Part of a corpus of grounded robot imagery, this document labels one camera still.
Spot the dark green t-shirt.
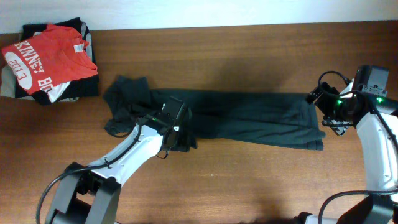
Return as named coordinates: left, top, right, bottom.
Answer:
left=103, top=76, right=325, bottom=151

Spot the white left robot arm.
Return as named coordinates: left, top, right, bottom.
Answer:
left=35, top=97, right=192, bottom=223

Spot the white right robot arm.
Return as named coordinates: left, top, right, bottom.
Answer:
left=294, top=65, right=397, bottom=224

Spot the black folded t-shirt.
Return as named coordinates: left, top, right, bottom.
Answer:
left=14, top=17, right=100, bottom=105

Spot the white folded t-shirt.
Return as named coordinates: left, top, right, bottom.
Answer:
left=47, top=82, right=70, bottom=103

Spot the red folded t-shirt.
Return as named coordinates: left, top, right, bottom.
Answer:
left=1, top=24, right=98, bottom=95

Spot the grey folded t-shirt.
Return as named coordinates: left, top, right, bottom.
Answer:
left=1, top=65, right=79, bottom=102

